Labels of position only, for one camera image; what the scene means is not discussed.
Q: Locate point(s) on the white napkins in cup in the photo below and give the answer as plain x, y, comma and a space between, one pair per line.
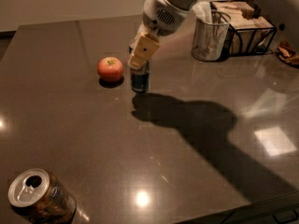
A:
202, 11

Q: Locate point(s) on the brown napkin stack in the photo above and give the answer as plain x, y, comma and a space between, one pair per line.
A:
242, 15

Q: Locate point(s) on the wire mesh cup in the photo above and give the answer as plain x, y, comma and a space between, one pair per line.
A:
209, 37

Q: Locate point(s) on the brown drink can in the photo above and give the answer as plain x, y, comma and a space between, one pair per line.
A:
39, 196

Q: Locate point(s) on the red apple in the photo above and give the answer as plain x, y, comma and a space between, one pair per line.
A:
110, 69

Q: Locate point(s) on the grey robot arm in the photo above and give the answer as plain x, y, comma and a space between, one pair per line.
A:
159, 18

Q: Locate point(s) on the black wire rack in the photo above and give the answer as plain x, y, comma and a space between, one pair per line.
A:
252, 41

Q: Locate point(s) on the redbull can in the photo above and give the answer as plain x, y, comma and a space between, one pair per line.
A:
140, 77

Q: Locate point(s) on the crumpled snack bag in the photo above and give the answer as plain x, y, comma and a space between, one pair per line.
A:
287, 54

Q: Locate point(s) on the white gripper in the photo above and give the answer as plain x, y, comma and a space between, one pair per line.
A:
159, 20

